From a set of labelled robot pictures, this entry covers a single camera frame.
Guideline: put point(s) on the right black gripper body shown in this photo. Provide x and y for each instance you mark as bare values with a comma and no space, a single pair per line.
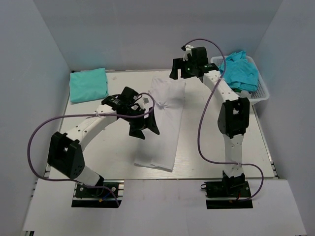
189,68

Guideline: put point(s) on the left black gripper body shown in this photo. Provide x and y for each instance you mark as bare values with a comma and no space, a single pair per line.
132,111

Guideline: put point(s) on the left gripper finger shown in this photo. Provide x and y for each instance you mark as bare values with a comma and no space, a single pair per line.
150,122
135,129

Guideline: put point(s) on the white t shirt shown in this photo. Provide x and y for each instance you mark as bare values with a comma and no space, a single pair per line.
159,151

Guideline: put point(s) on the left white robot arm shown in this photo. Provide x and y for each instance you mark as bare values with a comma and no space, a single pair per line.
66,149

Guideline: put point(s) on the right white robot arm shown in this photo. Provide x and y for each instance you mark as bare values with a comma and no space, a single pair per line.
233,117

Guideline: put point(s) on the folded green t shirt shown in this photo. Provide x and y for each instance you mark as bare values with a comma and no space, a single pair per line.
88,85

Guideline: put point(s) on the crumpled blue t shirt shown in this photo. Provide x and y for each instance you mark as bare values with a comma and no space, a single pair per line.
239,72

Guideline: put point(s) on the grey white shirt in basket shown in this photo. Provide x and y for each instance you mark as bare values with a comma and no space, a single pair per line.
244,94

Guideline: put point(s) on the white plastic basket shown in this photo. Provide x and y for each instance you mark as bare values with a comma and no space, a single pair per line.
261,94

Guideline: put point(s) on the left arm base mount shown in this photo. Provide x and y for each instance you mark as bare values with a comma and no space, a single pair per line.
98,198

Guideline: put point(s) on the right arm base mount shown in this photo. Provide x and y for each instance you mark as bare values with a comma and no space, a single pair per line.
228,193

